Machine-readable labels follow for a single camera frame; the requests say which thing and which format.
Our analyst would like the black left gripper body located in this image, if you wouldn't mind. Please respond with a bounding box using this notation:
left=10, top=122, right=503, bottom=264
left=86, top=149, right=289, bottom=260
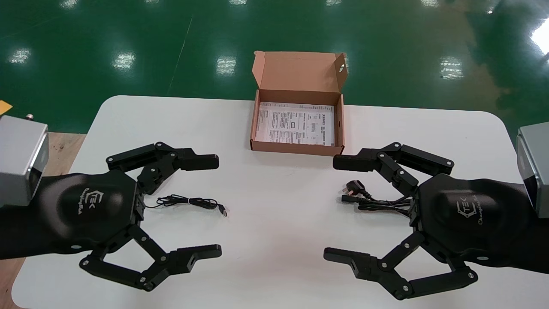
left=0, top=169, right=145, bottom=260

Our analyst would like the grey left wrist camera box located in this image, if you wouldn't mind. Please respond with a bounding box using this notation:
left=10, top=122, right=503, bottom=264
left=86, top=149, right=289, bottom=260
left=0, top=114, right=49, bottom=207

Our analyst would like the black power cord with plug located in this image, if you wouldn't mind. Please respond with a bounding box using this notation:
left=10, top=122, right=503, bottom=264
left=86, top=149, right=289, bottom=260
left=341, top=180, right=416, bottom=218

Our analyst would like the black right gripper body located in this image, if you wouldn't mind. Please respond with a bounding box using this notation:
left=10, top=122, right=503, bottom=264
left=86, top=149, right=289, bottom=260
left=410, top=173, right=549, bottom=274

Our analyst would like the printed white instruction sheet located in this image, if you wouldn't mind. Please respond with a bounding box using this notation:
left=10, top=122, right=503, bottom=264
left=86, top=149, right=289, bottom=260
left=256, top=102, right=335, bottom=147

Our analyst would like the thin black USB cable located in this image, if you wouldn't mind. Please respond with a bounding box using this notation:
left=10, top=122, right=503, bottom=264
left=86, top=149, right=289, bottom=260
left=143, top=194, right=228, bottom=218

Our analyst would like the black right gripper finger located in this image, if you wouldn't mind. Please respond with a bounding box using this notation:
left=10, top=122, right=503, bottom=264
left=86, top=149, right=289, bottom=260
left=323, top=231, right=479, bottom=300
left=333, top=142, right=455, bottom=197

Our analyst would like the brown cardboard storage box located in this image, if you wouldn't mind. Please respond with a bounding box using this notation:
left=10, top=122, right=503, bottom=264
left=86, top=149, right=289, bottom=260
left=250, top=51, right=348, bottom=157

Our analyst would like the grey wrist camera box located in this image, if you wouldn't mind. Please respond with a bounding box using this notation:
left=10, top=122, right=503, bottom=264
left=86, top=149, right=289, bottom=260
left=0, top=114, right=49, bottom=207
left=516, top=121, right=549, bottom=219

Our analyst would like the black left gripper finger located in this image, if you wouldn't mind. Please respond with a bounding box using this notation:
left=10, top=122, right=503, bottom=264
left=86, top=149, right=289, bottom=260
left=106, top=142, right=220, bottom=195
left=79, top=225, right=223, bottom=292

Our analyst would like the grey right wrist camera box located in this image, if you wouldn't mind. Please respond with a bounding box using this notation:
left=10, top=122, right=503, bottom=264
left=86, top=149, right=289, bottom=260
left=516, top=121, right=549, bottom=219

